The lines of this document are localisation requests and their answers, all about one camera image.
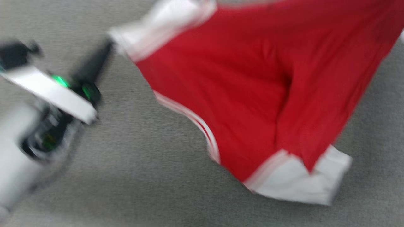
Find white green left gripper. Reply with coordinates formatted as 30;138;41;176
2;40;113;125

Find red and white shorts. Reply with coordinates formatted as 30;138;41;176
107;0;404;206

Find grey fabric sofa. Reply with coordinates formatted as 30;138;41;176
0;0;404;227

